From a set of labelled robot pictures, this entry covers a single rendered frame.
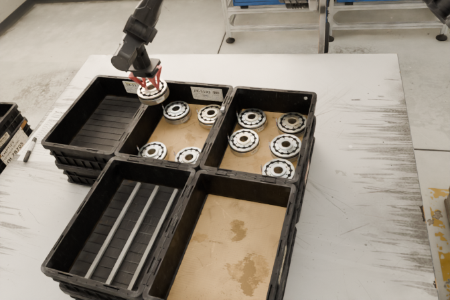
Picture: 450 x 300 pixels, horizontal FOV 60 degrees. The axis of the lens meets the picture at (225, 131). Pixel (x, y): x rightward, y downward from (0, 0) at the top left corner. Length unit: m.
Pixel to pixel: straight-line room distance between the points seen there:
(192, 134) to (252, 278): 0.58
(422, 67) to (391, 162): 1.72
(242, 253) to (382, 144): 0.70
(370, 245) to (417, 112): 1.60
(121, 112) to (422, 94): 2.01
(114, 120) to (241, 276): 0.83
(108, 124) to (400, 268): 1.12
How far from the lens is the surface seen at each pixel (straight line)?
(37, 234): 1.56
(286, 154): 1.27
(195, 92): 1.50
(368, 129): 1.59
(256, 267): 1.09
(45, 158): 1.80
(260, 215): 1.17
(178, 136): 1.43
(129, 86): 1.64
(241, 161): 1.30
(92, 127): 1.62
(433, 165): 2.47
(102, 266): 1.21
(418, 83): 2.99
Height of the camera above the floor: 1.81
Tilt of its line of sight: 44 degrees down
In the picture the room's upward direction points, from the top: 11 degrees counter-clockwise
